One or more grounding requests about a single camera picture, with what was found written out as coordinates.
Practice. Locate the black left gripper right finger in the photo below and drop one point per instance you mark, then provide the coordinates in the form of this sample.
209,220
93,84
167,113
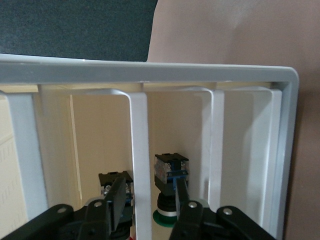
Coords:
182,197

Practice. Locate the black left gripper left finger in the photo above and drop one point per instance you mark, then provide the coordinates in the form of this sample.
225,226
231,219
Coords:
117,200

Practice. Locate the red mushroom push button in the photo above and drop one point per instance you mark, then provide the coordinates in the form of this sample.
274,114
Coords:
107,178

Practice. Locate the green push button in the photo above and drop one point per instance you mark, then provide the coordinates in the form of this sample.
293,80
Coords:
165,167

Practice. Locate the white drawer cabinet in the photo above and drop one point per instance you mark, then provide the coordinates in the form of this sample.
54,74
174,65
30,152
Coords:
150,72

